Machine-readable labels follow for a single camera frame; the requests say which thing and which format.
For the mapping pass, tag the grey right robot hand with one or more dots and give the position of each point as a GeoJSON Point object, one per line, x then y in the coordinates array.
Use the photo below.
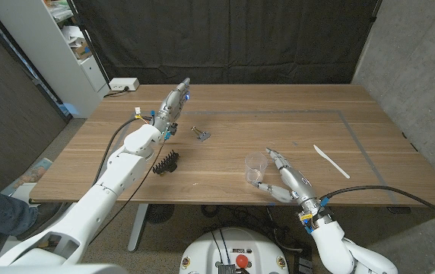
{"type": "Point", "coordinates": [297, 182]}

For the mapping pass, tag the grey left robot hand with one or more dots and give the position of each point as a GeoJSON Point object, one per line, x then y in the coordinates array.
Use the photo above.
{"type": "Point", "coordinates": [172, 104]}

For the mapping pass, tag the clear plastic measuring cup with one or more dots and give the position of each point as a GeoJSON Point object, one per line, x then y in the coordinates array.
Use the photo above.
{"type": "Point", "coordinates": [254, 167]}

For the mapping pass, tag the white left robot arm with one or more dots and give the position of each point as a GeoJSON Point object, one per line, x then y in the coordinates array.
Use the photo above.
{"type": "Point", "coordinates": [96, 209]}

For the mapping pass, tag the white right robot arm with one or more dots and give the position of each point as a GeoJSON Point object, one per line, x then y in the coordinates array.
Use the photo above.
{"type": "Point", "coordinates": [331, 247]}

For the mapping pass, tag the white robot base with buttons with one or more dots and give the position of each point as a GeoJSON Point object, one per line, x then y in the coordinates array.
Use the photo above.
{"type": "Point", "coordinates": [202, 255]}

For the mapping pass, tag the silver binder paper clamp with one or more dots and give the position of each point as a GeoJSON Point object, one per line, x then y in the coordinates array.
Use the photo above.
{"type": "Point", "coordinates": [204, 136]}

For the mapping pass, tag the black claw hair clip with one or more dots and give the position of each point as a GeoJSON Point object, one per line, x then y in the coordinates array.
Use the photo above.
{"type": "Point", "coordinates": [166, 163]}

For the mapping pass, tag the white plastic knife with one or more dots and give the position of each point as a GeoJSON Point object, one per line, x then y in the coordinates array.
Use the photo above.
{"type": "Point", "coordinates": [331, 161]}

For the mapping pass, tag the white power strip box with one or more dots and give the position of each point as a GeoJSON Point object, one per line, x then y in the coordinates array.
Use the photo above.
{"type": "Point", "coordinates": [123, 84]}

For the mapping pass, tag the black power brick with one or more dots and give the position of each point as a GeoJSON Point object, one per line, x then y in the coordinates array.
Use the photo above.
{"type": "Point", "coordinates": [303, 262]}

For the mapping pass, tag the black curtain backdrop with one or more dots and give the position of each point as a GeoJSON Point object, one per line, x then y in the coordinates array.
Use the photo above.
{"type": "Point", "coordinates": [225, 38]}

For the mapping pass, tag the red emergency stop button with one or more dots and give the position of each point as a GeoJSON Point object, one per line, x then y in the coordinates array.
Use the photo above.
{"type": "Point", "coordinates": [242, 261]}

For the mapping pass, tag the cardboard box on shelf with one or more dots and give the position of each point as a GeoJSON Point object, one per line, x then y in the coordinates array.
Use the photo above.
{"type": "Point", "coordinates": [81, 50]}

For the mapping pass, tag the black round ribbed floor object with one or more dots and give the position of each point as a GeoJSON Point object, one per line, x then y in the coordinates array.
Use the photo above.
{"type": "Point", "coordinates": [159, 213]}

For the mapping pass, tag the grey metal table leg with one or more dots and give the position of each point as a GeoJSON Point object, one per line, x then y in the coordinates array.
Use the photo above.
{"type": "Point", "coordinates": [138, 228]}

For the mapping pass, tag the white shelf cabinet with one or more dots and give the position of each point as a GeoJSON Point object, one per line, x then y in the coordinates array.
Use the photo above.
{"type": "Point", "coordinates": [50, 57]}

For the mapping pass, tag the colourful magazine on floor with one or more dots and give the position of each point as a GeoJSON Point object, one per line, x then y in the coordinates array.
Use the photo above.
{"type": "Point", "coordinates": [31, 173]}

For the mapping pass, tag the dark shoe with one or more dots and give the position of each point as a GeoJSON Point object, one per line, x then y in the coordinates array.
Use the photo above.
{"type": "Point", "coordinates": [44, 217]}

